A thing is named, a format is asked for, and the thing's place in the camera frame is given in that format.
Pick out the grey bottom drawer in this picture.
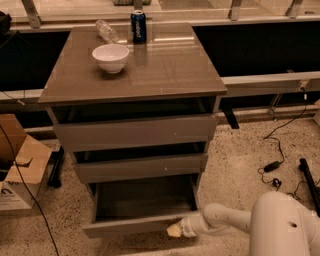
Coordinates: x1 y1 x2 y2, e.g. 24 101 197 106
83 174 198 238

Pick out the clear plastic bottle on cabinet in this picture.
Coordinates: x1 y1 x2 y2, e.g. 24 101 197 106
95 20 119 44

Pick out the grey middle drawer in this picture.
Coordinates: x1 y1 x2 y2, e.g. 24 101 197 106
74 153 208 183

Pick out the metal window rail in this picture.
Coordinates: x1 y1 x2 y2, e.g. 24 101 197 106
1 68 319 105

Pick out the grey top drawer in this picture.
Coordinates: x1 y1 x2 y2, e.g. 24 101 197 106
54 115 216 152

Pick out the white ceramic bowl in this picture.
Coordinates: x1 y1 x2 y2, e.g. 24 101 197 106
92 44 130 74

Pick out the black stand leg left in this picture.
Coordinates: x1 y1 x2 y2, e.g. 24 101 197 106
47 147 64 188

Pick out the blue pepsi can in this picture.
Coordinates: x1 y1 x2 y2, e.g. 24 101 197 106
130 10 147 44

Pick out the black cable left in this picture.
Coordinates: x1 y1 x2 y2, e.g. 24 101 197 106
0 123 60 256

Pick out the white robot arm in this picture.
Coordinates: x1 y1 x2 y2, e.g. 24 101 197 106
167 191 320 256

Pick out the grey drawer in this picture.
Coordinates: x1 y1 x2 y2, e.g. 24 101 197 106
54 115 216 152
74 153 208 183
83 174 198 238

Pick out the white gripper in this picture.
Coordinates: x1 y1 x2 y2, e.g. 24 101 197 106
167 216 201 238

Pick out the grey drawer cabinet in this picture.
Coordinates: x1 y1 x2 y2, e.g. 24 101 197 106
37 22 228 188

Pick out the cardboard box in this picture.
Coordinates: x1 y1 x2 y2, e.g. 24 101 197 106
0 114 52 211

